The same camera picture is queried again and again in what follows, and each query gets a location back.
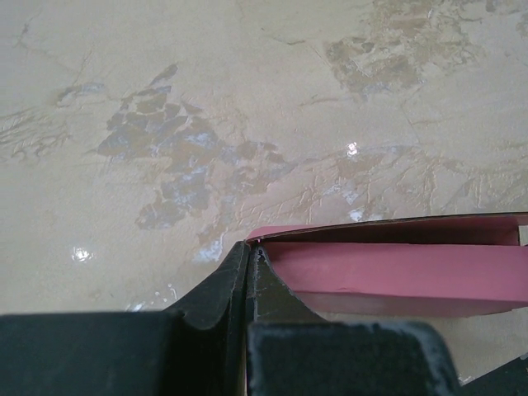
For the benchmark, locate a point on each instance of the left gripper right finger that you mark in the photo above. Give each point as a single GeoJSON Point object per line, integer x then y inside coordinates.
{"type": "Point", "coordinates": [293, 351]}

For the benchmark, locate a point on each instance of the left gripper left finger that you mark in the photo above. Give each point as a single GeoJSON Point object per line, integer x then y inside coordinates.
{"type": "Point", "coordinates": [193, 347]}

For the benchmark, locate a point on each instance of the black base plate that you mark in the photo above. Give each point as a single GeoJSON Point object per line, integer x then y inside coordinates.
{"type": "Point", "coordinates": [510, 379]}

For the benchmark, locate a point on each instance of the pink paper box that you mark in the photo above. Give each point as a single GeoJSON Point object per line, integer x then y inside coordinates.
{"type": "Point", "coordinates": [450, 266]}

